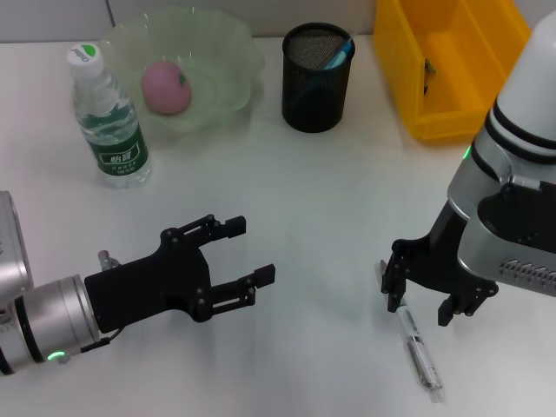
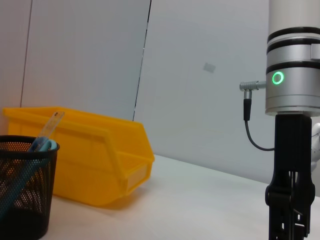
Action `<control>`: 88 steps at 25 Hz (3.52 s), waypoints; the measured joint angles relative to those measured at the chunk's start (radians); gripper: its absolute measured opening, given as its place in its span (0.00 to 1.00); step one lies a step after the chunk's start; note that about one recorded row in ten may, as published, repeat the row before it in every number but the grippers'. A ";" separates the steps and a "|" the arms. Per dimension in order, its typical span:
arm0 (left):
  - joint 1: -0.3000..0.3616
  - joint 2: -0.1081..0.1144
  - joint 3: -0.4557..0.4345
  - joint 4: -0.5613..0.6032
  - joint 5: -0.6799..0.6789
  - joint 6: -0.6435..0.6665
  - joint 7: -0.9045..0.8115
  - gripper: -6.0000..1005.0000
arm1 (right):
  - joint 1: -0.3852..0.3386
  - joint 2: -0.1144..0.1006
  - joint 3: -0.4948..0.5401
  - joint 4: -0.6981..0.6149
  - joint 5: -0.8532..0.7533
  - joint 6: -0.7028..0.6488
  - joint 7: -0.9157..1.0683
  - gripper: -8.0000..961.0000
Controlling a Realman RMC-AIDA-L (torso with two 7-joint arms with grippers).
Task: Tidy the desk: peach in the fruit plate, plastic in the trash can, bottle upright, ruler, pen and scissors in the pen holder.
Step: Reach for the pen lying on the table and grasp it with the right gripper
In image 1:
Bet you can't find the pink toy peach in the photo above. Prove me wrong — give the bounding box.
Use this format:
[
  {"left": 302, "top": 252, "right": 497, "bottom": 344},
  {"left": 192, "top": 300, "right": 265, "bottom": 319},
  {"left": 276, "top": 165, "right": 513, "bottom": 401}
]
[{"left": 139, "top": 60, "right": 194, "bottom": 115}]

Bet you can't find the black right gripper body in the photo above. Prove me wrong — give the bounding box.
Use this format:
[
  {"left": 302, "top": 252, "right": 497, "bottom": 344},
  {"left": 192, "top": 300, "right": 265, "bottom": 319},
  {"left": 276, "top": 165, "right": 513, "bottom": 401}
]
[{"left": 393, "top": 203, "right": 499, "bottom": 300}]

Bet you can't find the transparent plastic ruler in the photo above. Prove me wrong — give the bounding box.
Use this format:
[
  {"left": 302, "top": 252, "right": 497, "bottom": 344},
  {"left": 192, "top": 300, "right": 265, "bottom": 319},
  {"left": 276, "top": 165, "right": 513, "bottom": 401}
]
[{"left": 329, "top": 36, "right": 356, "bottom": 66}]

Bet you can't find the left wrist silver stub connector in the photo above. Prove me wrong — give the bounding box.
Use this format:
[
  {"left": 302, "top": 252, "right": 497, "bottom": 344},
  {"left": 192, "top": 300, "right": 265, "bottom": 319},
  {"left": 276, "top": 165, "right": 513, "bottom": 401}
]
[{"left": 97, "top": 250, "right": 121, "bottom": 271}]

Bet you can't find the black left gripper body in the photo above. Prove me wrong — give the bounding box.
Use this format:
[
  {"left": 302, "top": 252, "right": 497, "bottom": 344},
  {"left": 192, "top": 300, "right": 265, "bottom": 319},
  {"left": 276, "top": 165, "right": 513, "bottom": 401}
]
[{"left": 84, "top": 227, "right": 214, "bottom": 334}]

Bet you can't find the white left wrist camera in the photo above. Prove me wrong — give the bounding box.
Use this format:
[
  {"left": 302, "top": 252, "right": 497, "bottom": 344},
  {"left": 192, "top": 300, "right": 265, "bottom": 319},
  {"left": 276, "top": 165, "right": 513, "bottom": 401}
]
[{"left": 0, "top": 190, "right": 35, "bottom": 301}]

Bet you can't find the left gripper black cable plug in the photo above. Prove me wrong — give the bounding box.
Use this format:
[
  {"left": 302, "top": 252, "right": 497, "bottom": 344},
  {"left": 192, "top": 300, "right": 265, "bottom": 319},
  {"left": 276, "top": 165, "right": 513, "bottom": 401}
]
[{"left": 56, "top": 328, "right": 127, "bottom": 364}]

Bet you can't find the translucent green fruit bowl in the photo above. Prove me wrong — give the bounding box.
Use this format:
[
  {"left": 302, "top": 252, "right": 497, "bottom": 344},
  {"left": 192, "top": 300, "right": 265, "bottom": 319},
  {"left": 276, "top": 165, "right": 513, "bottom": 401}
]
[{"left": 98, "top": 6, "right": 266, "bottom": 136}]

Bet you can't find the clear water bottle green label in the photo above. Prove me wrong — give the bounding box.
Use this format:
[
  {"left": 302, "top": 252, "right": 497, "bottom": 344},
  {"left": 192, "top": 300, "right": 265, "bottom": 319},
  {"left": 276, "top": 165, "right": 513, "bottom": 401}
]
[{"left": 65, "top": 42, "right": 154, "bottom": 189}]

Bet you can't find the grey white pen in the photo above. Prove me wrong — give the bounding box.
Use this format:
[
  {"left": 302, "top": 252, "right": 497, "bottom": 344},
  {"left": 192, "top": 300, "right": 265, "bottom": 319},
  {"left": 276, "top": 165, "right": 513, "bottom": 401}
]
[{"left": 375, "top": 260, "right": 447, "bottom": 403}]

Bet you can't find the silver white right wrist camera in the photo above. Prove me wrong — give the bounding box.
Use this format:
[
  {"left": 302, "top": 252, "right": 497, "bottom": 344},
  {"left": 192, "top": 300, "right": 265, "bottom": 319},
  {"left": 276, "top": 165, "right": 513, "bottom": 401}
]
[{"left": 458, "top": 182, "right": 556, "bottom": 299}]

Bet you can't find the yellow plastic bin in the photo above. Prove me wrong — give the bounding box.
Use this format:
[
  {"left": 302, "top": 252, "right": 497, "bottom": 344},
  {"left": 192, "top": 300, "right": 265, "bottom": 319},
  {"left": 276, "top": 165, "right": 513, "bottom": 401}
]
[{"left": 373, "top": 0, "right": 533, "bottom": 141}]

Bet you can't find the black mesh pen holder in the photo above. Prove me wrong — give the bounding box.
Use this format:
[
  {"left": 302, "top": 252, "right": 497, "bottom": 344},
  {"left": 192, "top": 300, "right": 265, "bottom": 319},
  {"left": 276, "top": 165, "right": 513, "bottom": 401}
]
[{"left": 281, "top": 23, "right": 356, "bottom": 134}]

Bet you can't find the green plastic wrapper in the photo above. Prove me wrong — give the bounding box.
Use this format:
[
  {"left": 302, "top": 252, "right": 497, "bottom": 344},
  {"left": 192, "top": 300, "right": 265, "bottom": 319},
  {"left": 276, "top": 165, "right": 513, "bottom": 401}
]
[{"left": 421, "top": 58, "right": 436, "bottom": 95}]

